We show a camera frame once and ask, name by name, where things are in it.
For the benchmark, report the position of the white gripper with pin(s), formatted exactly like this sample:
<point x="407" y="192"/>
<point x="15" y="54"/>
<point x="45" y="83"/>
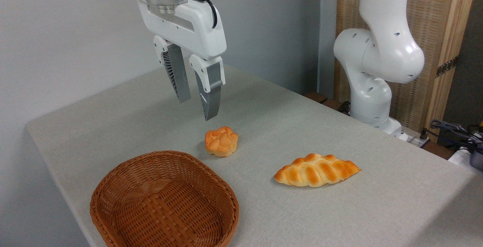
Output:
<point x="196" y="28"/>

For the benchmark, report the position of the round knotted bread roll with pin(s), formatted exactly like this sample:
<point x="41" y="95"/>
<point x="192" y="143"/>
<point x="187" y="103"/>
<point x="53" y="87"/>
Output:
<point x="221" y="142"/>

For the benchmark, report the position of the brown woven wicker basket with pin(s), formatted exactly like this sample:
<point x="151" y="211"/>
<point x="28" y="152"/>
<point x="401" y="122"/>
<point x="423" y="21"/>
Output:
<point x="166" y="201"/>

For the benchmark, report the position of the long braided bread loaf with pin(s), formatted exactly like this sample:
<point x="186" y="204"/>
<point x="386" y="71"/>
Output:
<point x="315" y="170"/>

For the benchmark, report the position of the black power plug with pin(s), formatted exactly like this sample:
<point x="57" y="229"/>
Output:
<point x="423" y="134"/>

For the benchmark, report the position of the dark metal screen hinge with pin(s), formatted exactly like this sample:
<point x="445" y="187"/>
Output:
<point x="447" y="66"/>

